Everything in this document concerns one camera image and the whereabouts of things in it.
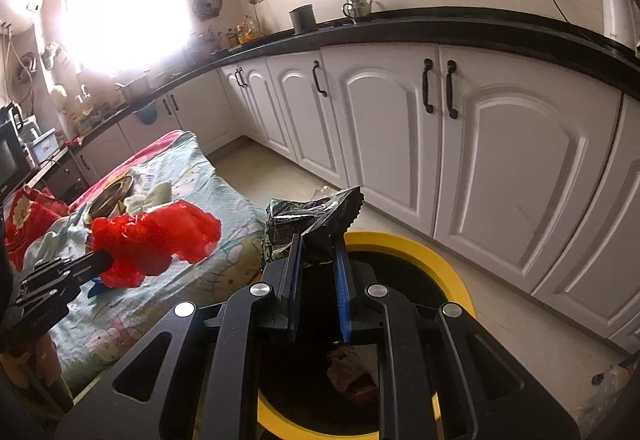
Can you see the red floral cloth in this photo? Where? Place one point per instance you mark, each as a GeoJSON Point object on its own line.
{"type": "Point", "coordinates": [30, 220]}

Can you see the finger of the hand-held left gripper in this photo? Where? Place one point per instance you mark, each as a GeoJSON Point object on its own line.
{"type": "Point", "coordinates": [90, 264]}

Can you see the red plastic bag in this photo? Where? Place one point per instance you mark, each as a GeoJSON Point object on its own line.
{"type": "Point", "coordinates": [150, 240]}

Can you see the white tissue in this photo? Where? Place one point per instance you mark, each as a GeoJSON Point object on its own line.
{"type": "Point", "coordinates": [350, 365]}

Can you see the round metal plate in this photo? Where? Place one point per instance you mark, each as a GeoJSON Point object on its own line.
{"type": "Point", "coordinates": [107, 200]}

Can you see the light green cloth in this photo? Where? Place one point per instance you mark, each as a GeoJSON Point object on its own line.
{"type": "Point", "coordinates": [160, 192]}

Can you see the light blue crate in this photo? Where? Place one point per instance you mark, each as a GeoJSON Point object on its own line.
{"type": "Point", "coordinates": [42, 145]}

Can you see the light blue printed blanket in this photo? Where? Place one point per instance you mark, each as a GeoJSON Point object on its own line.
{"type": "Point", "coordinates": [230, 200]}

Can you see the dark green snack wrapper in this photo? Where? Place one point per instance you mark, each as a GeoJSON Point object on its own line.
{"type": "Point", "coordinates": [320, 215]}

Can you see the metal cooking pot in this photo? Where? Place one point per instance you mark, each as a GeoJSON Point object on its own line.
{"type": "Point", "coordinates": [134, 88]}

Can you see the small metal teapot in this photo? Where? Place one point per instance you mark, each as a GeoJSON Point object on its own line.
{"type": "Point", "coordinates": [357, 9]}

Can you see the pink blanket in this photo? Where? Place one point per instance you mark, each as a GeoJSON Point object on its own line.
{"type": "Point", "coordinates": [160, 142]}

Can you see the white lower kitchen cabinets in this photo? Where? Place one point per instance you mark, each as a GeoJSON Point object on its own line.
{"type": "Point", "coordinates": [500, 159]}

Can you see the blue hanging bowl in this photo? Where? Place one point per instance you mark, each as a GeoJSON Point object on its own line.
{"type": "Point", "coordinates": [147, 115]}

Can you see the metal mug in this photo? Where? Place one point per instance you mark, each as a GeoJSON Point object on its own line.
{"type": "Point", "coordinates": [302, 19]}

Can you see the black kitchen countertop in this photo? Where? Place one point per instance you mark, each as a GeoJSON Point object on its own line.
{"type": "Point", "coordinates": [450, 27]}

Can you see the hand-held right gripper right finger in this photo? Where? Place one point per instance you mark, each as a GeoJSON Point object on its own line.
{"type": "Point", "coordinates": [343, 300]}

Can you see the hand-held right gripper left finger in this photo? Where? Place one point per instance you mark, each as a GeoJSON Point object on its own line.
{"type": "Point", "coordinates": [291, 290]}

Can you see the yellow-rimmed black trash bin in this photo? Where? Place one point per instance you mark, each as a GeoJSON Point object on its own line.
{"type": "Point", "coordinates": [425, 260]}

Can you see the black microwave oven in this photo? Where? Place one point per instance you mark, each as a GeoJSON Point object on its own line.
{"type": "Point", "coordinates": [12, 157]}

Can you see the row of condiment bottles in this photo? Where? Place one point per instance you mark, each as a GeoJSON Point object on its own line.
{"type": "Point", "coordinates": [240, 35]}

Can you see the blue cloth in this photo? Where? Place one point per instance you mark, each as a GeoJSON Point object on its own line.
{"type": "Point", "coordinates": [97, 290]}

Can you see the colourful packets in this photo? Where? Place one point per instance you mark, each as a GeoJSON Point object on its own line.
{"type": "Point", "coordinates": [89, 118]}

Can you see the white water heater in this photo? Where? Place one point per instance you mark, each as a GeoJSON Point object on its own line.
{"type": "Point", "coordinates": [20, 9]}

